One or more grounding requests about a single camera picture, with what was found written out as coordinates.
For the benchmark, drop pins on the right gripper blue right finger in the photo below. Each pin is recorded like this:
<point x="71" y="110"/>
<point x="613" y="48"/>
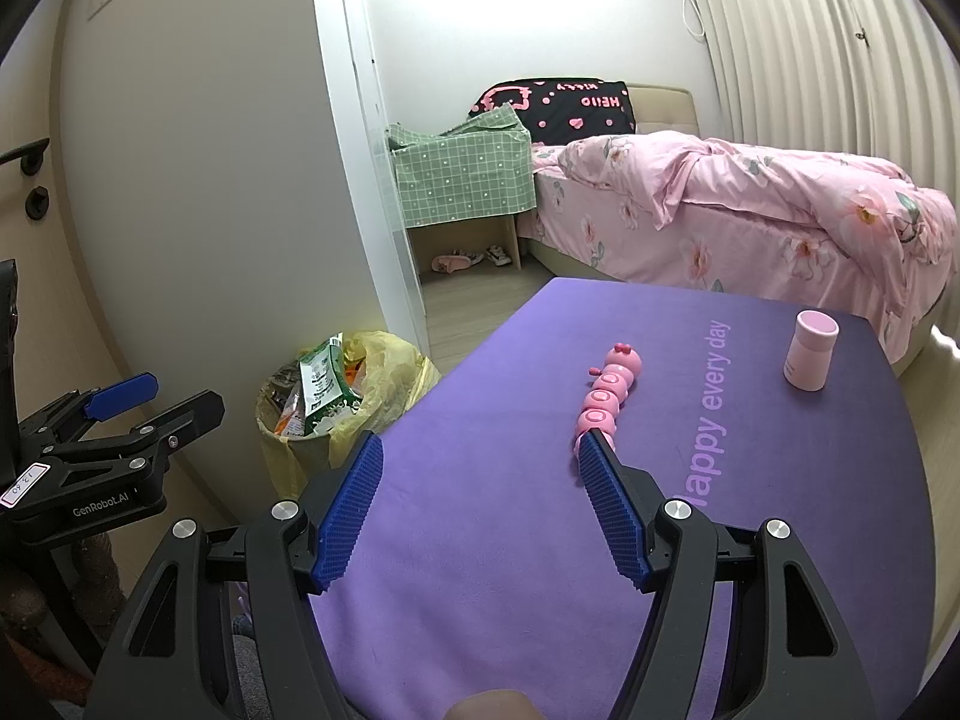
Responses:
<point x="621" y="525"/>

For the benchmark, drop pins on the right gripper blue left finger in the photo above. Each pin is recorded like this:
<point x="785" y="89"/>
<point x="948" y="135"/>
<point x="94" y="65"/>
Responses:
<point x="345" y="498"/>

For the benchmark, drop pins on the green white snack wrapper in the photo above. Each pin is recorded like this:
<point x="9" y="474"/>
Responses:
<point x="327" y="397"/>

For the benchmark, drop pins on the yellow trash bag bin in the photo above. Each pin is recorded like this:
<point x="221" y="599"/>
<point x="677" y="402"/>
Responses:
<point x="389" y="374"/>

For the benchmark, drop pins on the person's right hand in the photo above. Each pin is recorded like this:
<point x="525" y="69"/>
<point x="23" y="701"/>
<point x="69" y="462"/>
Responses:
<point x="500" y="704"/>

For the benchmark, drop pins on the purple table mat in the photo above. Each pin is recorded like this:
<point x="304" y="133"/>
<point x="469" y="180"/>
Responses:
<point x="631" y="502"/>

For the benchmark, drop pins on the pink cylindrical container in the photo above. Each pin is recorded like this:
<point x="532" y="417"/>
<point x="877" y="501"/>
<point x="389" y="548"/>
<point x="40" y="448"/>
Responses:
<point x="811" y="350"/>

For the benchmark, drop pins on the pink slippers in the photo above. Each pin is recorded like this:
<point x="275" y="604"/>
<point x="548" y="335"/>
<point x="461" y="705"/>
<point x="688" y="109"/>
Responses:
<point x="448" y="264"/>

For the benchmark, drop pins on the wooden bedside table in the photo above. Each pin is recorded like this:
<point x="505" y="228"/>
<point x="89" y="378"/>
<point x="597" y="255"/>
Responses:
<point x="469" y="236"/>

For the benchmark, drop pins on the pink floral duvet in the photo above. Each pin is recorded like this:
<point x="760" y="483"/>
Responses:
<point x="831" y="230"/>

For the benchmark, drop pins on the green checked cloth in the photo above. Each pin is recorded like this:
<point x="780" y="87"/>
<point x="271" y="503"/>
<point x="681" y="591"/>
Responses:
<point x="480" y="169"/>

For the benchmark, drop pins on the black pink pillow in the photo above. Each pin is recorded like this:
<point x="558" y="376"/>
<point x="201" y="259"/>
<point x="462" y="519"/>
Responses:
<point x="557" y="111"/>

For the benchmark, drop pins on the beige ribbed wardrobe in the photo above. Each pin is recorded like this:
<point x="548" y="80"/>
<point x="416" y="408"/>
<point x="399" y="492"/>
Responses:
<point x="871" y="77"/>

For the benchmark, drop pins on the black door handle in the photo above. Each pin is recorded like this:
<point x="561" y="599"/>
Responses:
<point x="30" y="158"/>

